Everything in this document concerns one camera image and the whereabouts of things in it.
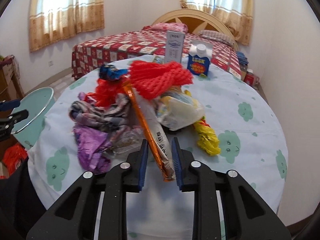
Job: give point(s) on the red box on floor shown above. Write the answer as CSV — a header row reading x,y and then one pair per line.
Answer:
x,y
251,79

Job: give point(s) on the tall white carton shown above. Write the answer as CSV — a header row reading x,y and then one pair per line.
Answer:
x,y
174,46

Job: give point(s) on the yellow wrapper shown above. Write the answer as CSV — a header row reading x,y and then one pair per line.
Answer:
x,y
207,139

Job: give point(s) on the beige curtain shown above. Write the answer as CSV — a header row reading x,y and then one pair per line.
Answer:
x,y
236,15
51,21

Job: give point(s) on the brown wooden cabinet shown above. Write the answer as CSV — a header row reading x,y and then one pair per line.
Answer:
x,y
11,88

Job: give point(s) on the red orange wrapper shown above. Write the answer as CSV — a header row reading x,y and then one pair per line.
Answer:
x,y
108,92

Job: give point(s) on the purple foil wrapper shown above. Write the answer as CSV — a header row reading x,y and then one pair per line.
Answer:
x,y
91,145

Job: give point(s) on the blue folded clothes stack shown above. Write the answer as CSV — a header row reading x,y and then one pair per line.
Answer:
x,y
242,58

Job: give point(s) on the red plastic bag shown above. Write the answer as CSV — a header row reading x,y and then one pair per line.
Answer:
x,y
13,157

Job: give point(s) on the red checkered bed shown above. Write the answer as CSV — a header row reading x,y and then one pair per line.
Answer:
x,y
91,54

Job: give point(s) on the orange long snack wrapper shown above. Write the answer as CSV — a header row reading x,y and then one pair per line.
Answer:
x,y
153,131

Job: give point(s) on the striped pillow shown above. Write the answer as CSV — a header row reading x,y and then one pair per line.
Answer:
x,y
217,36

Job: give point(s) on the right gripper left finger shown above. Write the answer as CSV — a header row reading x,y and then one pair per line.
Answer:
x,y
74,214

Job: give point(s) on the blue crumpled wrapper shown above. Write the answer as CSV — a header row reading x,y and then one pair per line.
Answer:
x,y
111,73

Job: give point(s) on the right beige curtain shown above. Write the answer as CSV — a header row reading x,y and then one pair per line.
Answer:
x,y
236,15

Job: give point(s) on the grey patterned wrapper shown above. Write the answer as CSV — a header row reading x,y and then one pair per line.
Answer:
x,y
113,120

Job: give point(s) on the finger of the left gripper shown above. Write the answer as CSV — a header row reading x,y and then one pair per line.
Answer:
x,y
8,105
13,118

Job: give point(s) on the red foam net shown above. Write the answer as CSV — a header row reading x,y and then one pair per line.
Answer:
x,y
152,79

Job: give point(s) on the left beige curtain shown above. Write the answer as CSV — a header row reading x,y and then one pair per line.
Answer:
x,y
51,21

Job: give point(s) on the teal plastic trash bin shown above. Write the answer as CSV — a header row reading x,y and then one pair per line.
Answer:
x,y
37,103

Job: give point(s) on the pink pillow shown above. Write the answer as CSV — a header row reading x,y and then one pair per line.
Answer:
x,y
178,27

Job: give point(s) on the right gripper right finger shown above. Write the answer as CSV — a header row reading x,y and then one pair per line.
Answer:
x,y
246,215

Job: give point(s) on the blue gable top carton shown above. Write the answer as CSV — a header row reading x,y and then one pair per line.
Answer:
x,y
199,58

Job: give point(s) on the cream wooden headboard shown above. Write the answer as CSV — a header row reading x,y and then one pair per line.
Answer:
x,y
196,21

